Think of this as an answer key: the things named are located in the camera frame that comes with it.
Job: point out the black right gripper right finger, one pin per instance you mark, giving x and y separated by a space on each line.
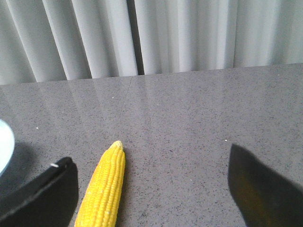
264 197

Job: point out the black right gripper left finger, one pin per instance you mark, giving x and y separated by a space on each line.
49 200

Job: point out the yellow corn cob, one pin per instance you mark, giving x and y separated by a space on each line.
100 204

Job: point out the light blue round plate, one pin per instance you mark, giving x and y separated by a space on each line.
7 145

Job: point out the white pleated curtain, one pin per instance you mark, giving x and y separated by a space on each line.
50 40

